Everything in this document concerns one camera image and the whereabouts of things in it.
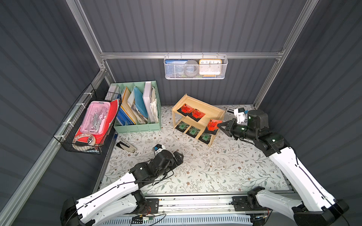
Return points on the black wire wall basket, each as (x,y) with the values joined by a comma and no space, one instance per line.
(66,136)

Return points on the clear tape dispenser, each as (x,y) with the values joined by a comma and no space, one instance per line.
(87,139)

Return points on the grey tape roll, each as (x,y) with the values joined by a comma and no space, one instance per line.
(191,68)

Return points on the green file organizer box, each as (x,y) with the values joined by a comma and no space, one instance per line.
(140,107)

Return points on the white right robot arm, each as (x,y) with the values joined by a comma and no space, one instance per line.
(316,206)

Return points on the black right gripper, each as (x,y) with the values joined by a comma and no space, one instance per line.
(232,129)

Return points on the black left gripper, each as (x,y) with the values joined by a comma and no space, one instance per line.
(175,158)

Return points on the light wooden two-tier shelf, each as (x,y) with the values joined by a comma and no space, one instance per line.
(211,113)

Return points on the green tea bag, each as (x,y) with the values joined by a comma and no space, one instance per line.
(205,138)
(193,131)
(182,126)

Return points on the pink plastic tool case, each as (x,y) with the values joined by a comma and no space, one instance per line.
(95,118)

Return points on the red tea bag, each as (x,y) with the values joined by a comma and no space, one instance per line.
(196,115)
(212,127)
(185,110)

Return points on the white mesh hanging basket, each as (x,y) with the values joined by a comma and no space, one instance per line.
(198,57)

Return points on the yellow white alarm clock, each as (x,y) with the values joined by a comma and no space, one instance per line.
(210,67)

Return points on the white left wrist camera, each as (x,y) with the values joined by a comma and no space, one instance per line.
(158,148)

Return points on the red folder in basket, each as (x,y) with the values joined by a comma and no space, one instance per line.
(109,123)

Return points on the blue box in basket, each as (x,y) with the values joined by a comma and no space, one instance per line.
(174,68)

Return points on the white scientific calculator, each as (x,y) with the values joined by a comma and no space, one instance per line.
(230,112)

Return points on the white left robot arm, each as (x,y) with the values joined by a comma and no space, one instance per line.
(124,196)

